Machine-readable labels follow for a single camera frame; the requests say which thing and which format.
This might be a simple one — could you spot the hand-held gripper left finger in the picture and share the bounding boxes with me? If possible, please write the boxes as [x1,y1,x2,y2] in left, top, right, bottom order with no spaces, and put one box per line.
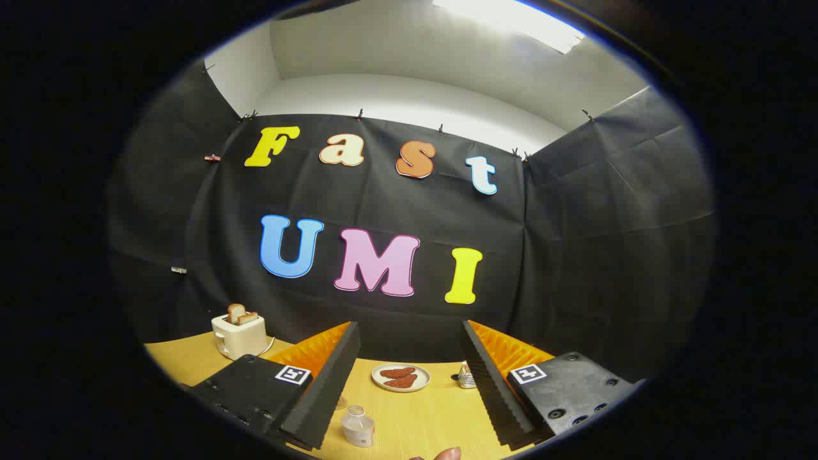
[182,321,361,452]

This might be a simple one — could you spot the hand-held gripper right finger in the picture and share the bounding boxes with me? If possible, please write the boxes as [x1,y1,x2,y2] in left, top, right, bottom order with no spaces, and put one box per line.
[461,319,643,451]

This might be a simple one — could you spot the clear juice bottle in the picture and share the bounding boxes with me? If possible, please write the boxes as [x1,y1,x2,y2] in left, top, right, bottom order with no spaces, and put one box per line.
[341,406,376,448]

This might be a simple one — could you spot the white round plate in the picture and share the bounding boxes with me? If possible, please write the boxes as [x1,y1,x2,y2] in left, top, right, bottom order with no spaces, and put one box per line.
[371,363,431,392]

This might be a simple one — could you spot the wooden table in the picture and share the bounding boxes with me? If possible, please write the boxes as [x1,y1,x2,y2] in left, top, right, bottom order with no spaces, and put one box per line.
[144,332,557,460]

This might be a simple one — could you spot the cream toaster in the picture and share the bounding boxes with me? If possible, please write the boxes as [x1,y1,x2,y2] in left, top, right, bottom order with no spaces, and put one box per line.
[212,313,268,360]

